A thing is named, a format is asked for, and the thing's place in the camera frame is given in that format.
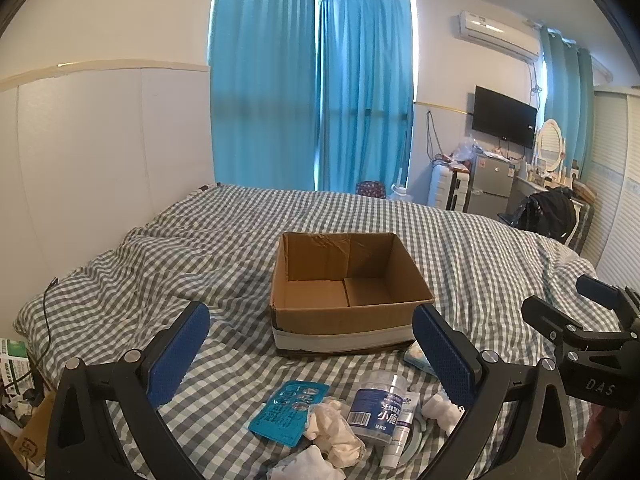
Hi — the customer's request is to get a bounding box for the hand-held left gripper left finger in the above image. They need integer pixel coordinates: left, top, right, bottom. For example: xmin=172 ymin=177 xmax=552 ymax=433
xmin=46 ymin=301 xmax=211 ymax=480

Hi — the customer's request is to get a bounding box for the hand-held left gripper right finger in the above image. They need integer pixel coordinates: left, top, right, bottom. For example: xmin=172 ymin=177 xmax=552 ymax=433
xmin=411 ymin=303 xmax=586 ymax=480

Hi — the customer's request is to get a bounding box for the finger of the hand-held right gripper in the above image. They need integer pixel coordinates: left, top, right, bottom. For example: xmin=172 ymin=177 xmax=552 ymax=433
xmin=575 ymin=273 xmax=640 ymax=329
xmin=520 ymin=295 xmax=627 ymax=357

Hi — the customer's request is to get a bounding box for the small light blue packet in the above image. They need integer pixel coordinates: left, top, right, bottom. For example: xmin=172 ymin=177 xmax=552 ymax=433
xmin=403 ymin=340 xmax=437 ymax=377

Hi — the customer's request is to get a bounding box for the white cloth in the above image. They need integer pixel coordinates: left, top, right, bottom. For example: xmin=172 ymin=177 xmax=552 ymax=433
xmin=421 ymin=393 xmax=464 ymax=436

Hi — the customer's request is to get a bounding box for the pale green plastic hanger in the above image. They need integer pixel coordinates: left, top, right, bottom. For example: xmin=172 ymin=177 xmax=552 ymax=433
xmin=399 ymin=410 xmax=435 ymax=463

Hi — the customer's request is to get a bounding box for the white squeeze tube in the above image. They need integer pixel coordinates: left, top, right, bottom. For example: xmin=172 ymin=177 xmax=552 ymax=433
xmin=385 ymin=392 xmax=422 ymax=469

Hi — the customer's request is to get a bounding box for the clear jar with blue label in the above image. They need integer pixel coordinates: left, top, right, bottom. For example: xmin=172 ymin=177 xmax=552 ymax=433
xmin=347 ymin=371 xmax=411 ymax=446

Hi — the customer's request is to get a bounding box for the brown cardboard box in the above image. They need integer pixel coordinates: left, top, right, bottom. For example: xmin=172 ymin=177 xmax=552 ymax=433
xmin=12 ymin=390 xmax=59 ymax=467
xmin=269 ymin=231 xmax=435 ymax=358

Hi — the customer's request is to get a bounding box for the blue foil packet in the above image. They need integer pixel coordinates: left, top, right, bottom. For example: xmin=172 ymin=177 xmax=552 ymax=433
xmin=248 ymin=380 xmax=331 ymax=448

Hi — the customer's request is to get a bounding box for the white tissue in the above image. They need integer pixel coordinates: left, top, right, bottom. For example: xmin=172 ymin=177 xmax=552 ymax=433
xmin=270 ymin=445 xmax=347 ymax=480

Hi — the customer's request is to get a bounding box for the black backpack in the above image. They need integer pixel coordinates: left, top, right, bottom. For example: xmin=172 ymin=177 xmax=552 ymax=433
xmin=515 ymin=187 xmax=577 ymax=244

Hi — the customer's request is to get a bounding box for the white slatted wardrobe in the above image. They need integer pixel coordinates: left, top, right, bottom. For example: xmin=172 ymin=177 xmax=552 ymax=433
xmin=581 ymin=85 xmax=640 ymax=288

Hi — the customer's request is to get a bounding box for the white dressing desk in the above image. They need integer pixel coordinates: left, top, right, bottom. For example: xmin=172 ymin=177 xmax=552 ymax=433
xmin=514 ymin=175 xmax=553 ymax=213

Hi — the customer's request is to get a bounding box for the grey mini fridge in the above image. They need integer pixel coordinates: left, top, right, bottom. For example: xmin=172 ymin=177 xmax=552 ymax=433
xmin=467 ymin=152 xmax=516 ymax=219

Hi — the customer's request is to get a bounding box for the white oval mirror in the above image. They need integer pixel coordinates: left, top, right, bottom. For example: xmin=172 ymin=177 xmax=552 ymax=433
xmin=534 ymin=118 xmax=566 ymax=177

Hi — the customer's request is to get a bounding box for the flat brown cardboard box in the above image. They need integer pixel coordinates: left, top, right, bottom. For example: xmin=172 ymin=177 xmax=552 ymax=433
xmin=12 ymin=390 xmax=59 ymax=467

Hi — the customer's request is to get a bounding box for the green and white carton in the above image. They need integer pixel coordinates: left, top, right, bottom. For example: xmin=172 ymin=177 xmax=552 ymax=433
xmin=0 ymin=337 xmax=39 ymax=402

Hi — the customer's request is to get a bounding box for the white suitcase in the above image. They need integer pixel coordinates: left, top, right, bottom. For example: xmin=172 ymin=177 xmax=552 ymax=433
xmin=428 ymin=163 xmax=474 ymax=211

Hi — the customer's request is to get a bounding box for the clear plastic bag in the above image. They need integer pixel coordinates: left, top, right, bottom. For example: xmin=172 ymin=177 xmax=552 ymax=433
xmin=452 ymin=139 xmax=482 ymax=164

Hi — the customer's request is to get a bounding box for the narrow blue curtain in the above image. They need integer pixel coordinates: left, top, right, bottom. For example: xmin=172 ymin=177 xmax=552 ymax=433
xmin=538 ymin=25 xmax=597 ymax=173

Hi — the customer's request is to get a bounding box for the white air conditioner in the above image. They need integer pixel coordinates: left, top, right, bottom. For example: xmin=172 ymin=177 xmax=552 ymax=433
xmin=457 ymin=9 xmax=544 ymax=62

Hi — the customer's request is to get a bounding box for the wide blue curtain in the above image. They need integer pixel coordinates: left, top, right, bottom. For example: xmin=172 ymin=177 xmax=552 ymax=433
xmin=208 ymin=0 xmax=322 ymax=192

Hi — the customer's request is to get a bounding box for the black cable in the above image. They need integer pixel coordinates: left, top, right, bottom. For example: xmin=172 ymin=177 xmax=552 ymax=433
xmin=30 ymin=277 xmax=61 ymax=391

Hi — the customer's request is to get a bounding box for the black wall television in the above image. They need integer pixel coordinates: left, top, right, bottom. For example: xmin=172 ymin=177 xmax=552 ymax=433
xmin=472 ymin=85 xmax=539 ymax=150

